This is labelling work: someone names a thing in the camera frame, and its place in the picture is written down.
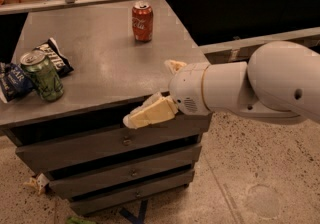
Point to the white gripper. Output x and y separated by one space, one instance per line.
187 87

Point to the green soda can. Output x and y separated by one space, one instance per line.
39 68

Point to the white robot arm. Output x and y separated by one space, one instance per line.
280 83

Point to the red coke can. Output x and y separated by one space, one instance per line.
142 21

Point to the grey drawer cabinet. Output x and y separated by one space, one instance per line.
113 74

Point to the top grey drawer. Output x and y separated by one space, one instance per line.
58 154

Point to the grey drawer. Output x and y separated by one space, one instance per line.
132 193
58 154
121 173

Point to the bottom grey drawer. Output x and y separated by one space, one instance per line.
132 193

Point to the middle grey drawer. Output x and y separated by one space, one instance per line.
121 173

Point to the blue chip bag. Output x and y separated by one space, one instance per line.
14 82

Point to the crumpled paper scrap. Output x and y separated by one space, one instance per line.
39 182

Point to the green floor object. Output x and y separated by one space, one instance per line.
77 220

